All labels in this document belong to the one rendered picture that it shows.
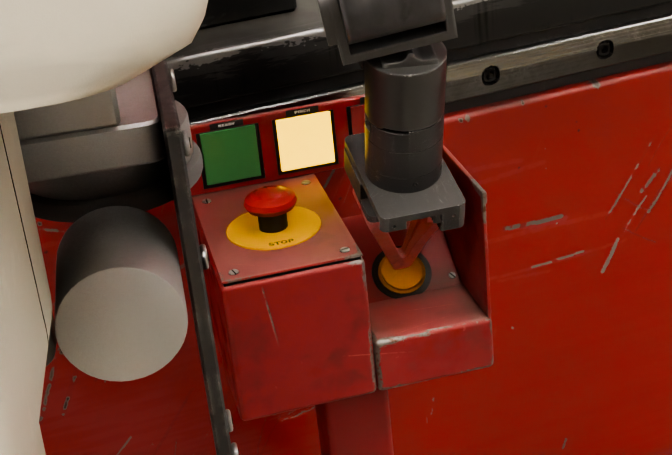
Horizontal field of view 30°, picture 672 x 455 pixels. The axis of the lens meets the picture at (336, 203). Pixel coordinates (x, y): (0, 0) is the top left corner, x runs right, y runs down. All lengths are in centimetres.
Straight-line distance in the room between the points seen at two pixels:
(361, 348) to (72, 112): 52
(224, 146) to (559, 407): 54
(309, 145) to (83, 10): 78
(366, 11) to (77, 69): 58
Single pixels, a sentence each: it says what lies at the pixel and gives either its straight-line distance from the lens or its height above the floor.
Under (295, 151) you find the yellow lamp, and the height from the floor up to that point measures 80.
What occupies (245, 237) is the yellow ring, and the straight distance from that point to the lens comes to 94.
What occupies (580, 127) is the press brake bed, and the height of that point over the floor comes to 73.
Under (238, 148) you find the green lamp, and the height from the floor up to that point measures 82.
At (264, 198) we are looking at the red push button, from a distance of 93.
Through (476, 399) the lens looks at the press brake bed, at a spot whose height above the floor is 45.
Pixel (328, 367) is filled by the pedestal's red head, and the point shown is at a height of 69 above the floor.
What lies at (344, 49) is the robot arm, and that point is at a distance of 84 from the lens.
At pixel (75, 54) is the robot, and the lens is 25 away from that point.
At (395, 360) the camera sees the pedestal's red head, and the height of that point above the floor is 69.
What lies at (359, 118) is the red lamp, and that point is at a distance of 102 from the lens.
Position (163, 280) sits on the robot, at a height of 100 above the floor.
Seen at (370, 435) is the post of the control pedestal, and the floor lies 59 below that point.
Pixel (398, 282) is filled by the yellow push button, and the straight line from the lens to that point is 99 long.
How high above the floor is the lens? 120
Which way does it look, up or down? 25 degrees down
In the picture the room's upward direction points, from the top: 6 degrees counter-clockwise
